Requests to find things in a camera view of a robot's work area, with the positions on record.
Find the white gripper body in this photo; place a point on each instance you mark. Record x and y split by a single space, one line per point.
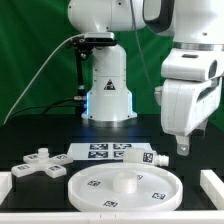
187 104

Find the black camera stand pole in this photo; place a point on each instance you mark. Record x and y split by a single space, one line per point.
82 93

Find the white border block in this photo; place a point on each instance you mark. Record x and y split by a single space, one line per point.
5 185
213 187

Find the white right border block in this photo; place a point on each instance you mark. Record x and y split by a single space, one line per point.
213 187

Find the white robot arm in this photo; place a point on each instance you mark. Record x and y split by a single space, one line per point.
196 25

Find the white marker tag plate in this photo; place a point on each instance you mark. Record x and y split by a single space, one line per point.
102 151

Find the white cross-shaped table base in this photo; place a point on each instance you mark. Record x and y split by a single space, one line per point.
40 161

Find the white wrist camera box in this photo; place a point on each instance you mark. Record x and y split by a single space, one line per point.
190 65

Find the white left border block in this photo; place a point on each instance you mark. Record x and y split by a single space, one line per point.
5 185

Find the white round table top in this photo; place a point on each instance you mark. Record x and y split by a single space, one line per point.
124 187

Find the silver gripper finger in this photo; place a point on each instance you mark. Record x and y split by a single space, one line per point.
183 145
200 130

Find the white front border rail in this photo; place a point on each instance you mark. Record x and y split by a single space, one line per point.
175 217

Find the black camera on stand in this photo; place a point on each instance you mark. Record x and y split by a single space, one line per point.
93 39

